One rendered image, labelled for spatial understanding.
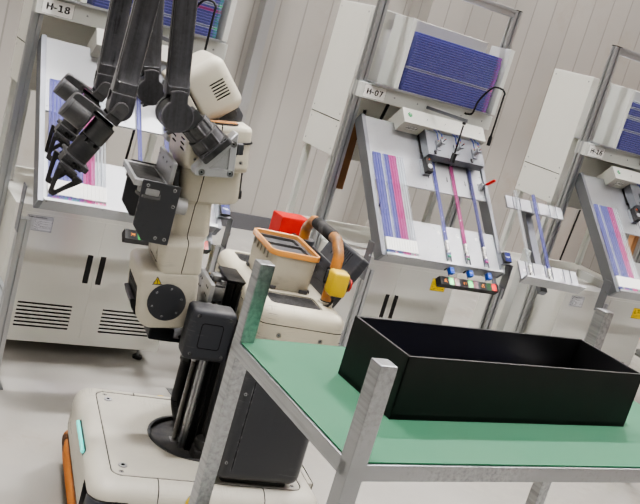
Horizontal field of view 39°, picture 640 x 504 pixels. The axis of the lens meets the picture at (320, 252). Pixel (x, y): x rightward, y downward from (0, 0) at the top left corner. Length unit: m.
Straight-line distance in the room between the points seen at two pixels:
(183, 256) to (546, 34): 5.93
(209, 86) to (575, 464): 1.32
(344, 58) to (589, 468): 3.13
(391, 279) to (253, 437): 1.97
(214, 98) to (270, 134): 4.49
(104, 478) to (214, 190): 0.81
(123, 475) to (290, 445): 0.45
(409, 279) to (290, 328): 2.04
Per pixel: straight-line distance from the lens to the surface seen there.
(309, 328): 2.43
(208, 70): 2.36
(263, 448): 2.55
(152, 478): 2.54
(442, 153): 4.32
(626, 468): 1.69
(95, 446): 2.65
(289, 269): 2.53
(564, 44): 8.17
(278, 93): 6.81
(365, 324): 1.56
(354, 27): 4.44
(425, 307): 4.52
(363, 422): 1.29
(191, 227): 2.47
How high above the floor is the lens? 1.49
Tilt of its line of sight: 12 degrees down
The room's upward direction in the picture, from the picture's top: 16 degrees clockwise
